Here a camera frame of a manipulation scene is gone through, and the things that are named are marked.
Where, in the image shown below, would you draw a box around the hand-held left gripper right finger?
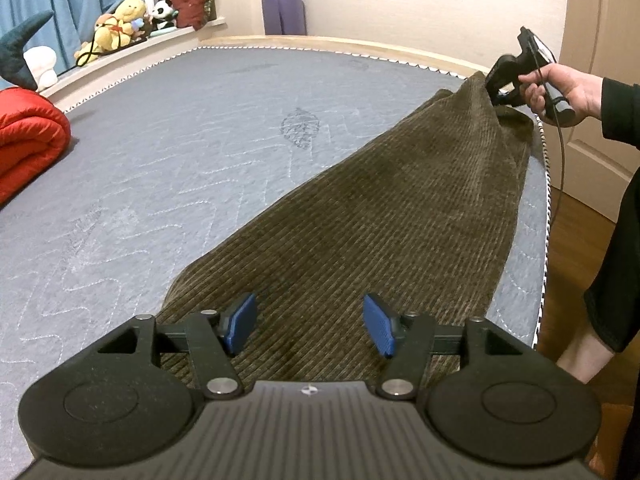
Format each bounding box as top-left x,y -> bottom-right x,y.
362,294 -> 533,401

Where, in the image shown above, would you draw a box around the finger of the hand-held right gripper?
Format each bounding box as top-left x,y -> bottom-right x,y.
484,80 -> 516,109

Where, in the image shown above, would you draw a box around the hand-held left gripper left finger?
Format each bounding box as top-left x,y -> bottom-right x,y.
97,292 -> 258,401

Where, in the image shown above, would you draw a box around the olive corduroy pants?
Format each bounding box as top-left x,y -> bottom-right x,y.
159,71 -> 535,395

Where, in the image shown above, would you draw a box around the person's right forearm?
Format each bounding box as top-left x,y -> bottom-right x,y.
597,76 -> 640,151

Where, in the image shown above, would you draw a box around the person's right hand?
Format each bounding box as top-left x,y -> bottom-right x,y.
517,62 -> 607,124

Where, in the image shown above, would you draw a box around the wooden door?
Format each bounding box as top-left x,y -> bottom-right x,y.
556,0 -> 640,226

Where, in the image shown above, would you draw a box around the grey quilted mattress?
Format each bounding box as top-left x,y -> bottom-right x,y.
0,46 -> 552,480

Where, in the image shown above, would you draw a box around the person's bare leg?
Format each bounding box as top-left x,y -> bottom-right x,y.
555,327 -> 618,386

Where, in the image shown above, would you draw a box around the person's black clothing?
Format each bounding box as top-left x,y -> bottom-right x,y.
582,160 -> 640,353

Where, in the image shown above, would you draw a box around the purple foam block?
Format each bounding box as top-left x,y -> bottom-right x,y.
261,0 -> 307,36

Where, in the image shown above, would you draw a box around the red puffy quilt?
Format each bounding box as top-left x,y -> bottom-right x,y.
0,86 -> 71,206

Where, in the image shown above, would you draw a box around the white window sill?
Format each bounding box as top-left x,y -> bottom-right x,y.
37,19 -> 228,111

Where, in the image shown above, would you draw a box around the panda plush toy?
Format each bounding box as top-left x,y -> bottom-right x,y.
150,0 -> 180,31

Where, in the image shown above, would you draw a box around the yellow plush toy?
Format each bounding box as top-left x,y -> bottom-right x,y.
74,0 -> 148,67

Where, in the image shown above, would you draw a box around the white plush toy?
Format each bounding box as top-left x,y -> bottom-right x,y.
22,46 -> 59,92

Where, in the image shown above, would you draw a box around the teal shark plush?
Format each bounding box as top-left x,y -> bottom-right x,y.
0,10 -> 55,92

